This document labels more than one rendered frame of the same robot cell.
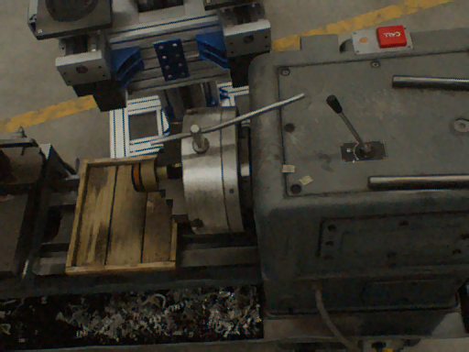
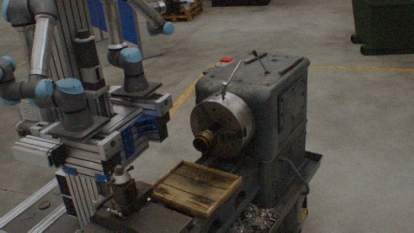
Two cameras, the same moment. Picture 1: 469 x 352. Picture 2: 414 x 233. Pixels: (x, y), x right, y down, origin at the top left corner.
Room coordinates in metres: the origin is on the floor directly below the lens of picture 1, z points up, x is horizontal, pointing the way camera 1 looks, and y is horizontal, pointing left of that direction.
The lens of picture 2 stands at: (-0.04, 1.63, 1.98)
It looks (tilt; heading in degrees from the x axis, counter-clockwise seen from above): 26 degrees down; 298
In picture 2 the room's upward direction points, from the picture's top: 5 degrees counter-clockwise
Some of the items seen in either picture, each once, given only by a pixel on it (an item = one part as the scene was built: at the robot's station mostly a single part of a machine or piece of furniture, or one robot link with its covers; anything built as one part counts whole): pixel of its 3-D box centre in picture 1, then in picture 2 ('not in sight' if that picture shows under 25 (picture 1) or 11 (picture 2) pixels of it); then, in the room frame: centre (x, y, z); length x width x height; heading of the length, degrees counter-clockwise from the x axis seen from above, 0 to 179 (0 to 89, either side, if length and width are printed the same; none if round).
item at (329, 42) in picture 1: (319, 50); (212, 72); (0.88, -0.26, 1.24); 0.09 x 0.08 x 0.03; 81
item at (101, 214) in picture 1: (127, 212); (193, 186); (0.74, 0.32, 0.89); 0.36 x 0.30 x 0.04; 171
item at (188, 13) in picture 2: not in sight; (181, 8); (4.95, -7.12, 0.22); 1.25 x 0.86 x 0.44; 100
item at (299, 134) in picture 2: (350, 254); (257, 187); (0.66, -0.35, 0.43); 0.60 x 0.48 x 0.86; 81
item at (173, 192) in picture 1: (180, 202); (228, 134); (0.62, 0.14, 1.09); 0.12 x 0.11 x 0.05; 171
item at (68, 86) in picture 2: not in sight; (69, 94); (1.33, 0.38, 1.33); 0.13 x 0.12 x 0.14; 20
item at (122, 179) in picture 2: not in sight; (120, 175); (0.87, 0.65, 1.13); 0.08 x 0.08 x 0.03
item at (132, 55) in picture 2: not in sight; (131, 60); (1.32, -0.12, 1.33); 0.13 x 0.12 x 0.14; 158
